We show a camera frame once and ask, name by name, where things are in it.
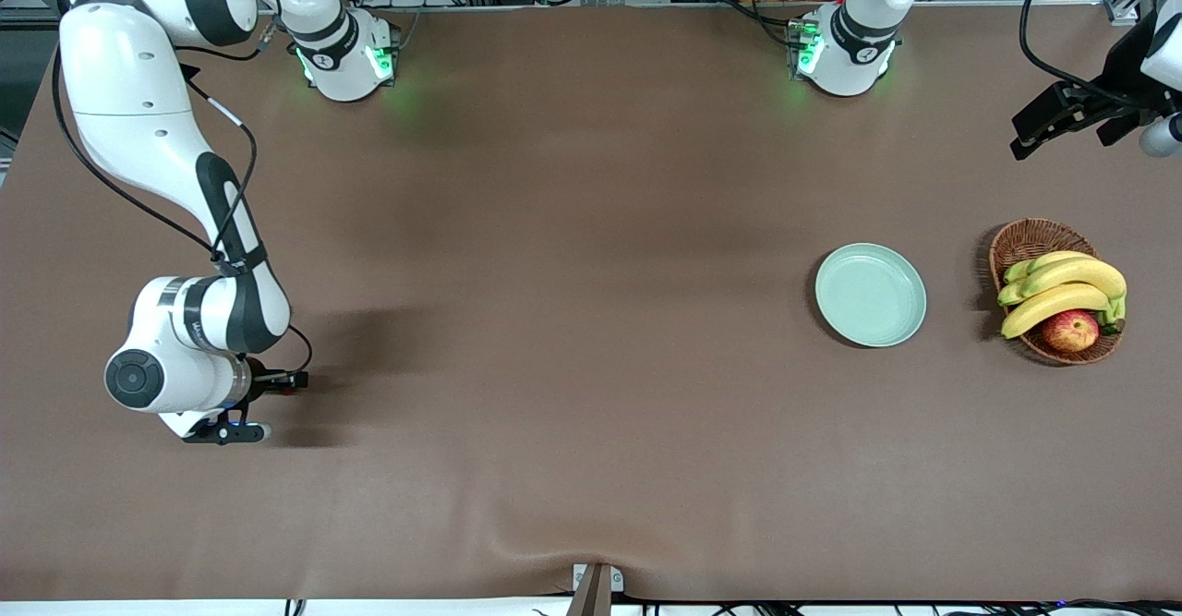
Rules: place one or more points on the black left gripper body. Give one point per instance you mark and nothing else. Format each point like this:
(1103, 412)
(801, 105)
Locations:
(1121, 71)

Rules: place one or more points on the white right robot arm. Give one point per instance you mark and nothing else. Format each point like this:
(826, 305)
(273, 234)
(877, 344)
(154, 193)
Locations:
(138, 90)

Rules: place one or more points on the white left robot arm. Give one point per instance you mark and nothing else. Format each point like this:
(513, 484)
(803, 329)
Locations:
(845, 62)

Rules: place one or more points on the light green round plate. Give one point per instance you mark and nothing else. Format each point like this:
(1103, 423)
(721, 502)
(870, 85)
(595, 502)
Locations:
(870, 295)

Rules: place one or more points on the brown wicker basket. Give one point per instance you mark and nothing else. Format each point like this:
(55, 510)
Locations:
(1030, 239)

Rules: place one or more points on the yellow banana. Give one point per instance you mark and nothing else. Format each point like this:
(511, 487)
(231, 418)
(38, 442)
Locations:
(1018, 271)
(1053, 302)
(1090, 274)

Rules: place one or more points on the red yellow apple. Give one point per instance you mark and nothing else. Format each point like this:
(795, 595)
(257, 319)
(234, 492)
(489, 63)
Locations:
(1069, 331)

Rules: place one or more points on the brown table mat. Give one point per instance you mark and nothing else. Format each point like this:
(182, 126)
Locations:
(591, 468)

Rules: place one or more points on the metal bracket with bar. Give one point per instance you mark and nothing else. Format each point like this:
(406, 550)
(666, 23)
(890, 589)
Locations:
(593, 593)

